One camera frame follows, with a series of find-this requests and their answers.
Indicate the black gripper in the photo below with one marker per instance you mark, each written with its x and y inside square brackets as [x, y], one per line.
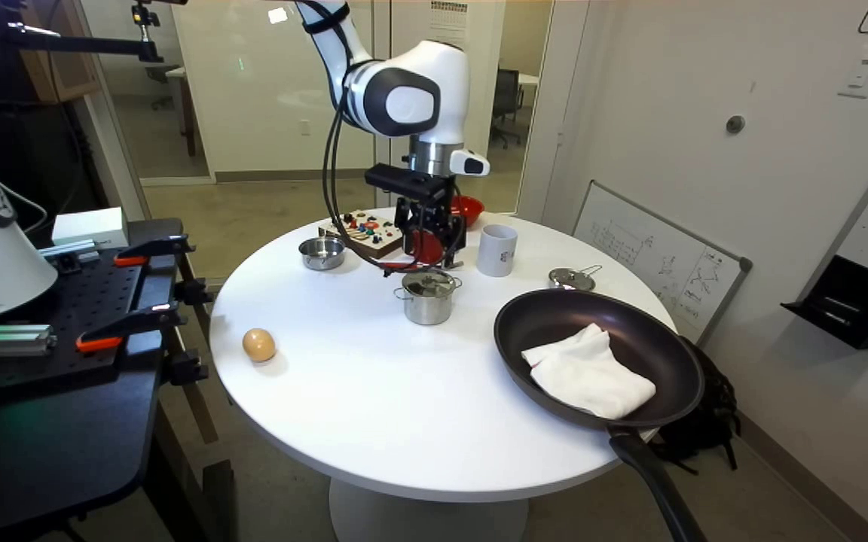
[431, 219]

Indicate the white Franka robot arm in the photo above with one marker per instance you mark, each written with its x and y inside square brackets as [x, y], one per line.
[423, 69]

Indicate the red mug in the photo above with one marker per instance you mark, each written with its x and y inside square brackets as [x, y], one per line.
[460, 242]

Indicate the red bowl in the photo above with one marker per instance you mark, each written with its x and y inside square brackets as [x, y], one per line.
[469, 211]

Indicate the small steel pot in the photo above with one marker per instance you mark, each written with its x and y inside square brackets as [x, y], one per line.
[430, 307]

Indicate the white mug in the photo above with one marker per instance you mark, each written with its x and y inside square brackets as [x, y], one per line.
[496, 251]

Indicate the wooden busy board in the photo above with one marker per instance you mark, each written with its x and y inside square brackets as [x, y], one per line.
[368, 234]

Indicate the small metal strainer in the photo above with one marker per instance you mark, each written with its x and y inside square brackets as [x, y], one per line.
[570, 278]

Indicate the black frying pan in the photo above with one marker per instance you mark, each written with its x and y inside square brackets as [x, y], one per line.
[556, 321]

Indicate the brown wooden egg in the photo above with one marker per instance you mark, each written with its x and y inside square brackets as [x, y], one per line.
[260, 345]

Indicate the white folded cloth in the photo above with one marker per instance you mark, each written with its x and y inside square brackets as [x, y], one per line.
[588, 375]

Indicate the black backpack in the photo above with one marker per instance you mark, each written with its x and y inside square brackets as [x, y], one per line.
[711, 402]

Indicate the white box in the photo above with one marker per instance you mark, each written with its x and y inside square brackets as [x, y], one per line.
[88, 224]

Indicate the black workbench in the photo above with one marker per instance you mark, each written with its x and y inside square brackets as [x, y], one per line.
[53, 424]

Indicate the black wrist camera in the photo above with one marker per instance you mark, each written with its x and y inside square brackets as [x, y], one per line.
[407, 183]

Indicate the whiteboard leaning on wall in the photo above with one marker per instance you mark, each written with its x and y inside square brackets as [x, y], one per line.
[656, 257]

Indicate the round grey wall knob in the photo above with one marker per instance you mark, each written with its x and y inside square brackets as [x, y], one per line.
[735, 125]

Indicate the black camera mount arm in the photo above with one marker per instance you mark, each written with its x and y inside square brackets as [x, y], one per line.
[83, 44]

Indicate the black wall tray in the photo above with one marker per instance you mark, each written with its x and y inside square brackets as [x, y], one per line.
[845, 303]

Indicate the white wall switch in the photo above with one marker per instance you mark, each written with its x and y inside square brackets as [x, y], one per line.
[853, 88]

